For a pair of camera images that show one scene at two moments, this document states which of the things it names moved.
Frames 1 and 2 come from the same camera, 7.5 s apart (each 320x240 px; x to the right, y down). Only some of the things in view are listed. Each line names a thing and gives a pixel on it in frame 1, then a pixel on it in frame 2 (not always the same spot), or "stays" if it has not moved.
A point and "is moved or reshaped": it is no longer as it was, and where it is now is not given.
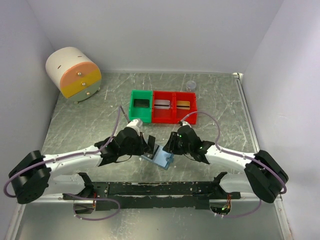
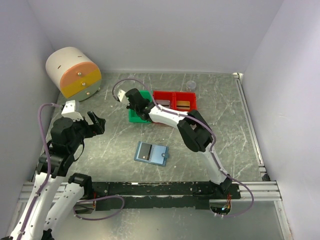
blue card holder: [160, 157] is moved or reshaped
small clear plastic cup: [190, 85] stays
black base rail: [155, 195] stays
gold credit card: [183, 105] stays
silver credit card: [160, 104] stays
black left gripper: [143, 147] -> [97, 127]
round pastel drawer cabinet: [74, 73] stays
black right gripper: [170, 146] -> [129, 106]
